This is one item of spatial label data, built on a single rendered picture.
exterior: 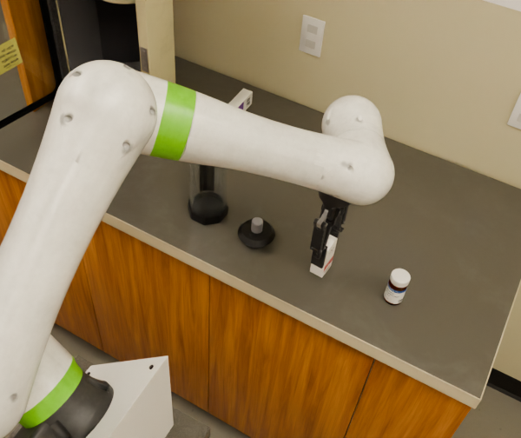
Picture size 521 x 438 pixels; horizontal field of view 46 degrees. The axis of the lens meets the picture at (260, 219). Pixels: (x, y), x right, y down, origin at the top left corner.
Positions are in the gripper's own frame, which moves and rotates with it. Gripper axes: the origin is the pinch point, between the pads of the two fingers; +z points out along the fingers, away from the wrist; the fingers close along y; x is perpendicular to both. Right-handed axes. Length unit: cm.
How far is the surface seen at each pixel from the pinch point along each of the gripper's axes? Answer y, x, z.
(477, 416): -50, 54, 104
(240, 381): 9, -14, 61
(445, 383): 8.8, 35.6, 10.7
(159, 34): -20, -63, -21
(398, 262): -15.3, 13.9, 10.2
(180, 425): 47.6, -4.0, 10.4
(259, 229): -0.2, -17.4, 5.4
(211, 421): 7, -25, 104
